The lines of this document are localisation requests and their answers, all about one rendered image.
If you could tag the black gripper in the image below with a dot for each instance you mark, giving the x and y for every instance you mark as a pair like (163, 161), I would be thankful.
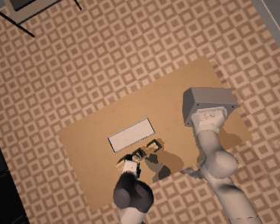
(129, 157)

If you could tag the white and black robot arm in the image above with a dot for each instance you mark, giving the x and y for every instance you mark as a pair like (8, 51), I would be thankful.
(134, 197)

